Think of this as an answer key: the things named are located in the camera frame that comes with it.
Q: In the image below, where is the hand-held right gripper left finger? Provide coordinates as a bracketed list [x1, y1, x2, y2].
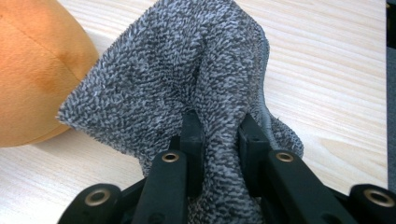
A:
[132, 109, 206, 224]

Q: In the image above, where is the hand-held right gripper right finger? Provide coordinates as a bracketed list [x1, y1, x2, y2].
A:
[237, 112, 359, 224]

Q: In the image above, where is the grey terry cloth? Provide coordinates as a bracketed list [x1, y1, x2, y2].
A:
[55, 0, 304, 224]

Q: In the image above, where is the orange plush toy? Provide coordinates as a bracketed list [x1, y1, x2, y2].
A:
[0, 0, 101, 148]

